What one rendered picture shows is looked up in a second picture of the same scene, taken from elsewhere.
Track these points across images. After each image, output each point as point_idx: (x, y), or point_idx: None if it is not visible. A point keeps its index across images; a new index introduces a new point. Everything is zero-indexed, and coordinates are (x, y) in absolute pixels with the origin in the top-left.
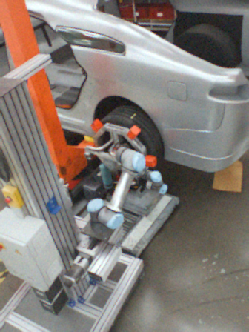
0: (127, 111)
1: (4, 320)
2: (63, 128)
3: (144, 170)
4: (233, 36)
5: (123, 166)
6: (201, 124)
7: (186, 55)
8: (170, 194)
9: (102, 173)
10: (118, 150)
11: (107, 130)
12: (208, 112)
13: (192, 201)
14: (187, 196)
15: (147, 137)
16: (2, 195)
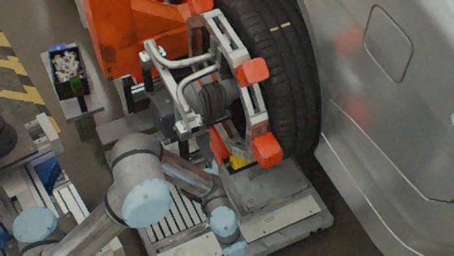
0: (276, 6)
1: None
2: None
3: (205, 191)
4: None
5: (107, 192)
6: (409, 163)
7: None
8: (329, 195)
9: (174, 105)
10: (121, 144)
11: (207, 27)
12: (436, 153)
13: (360, 238)
14: (357, 221)
15: (281, 98)
16: (38, 14)
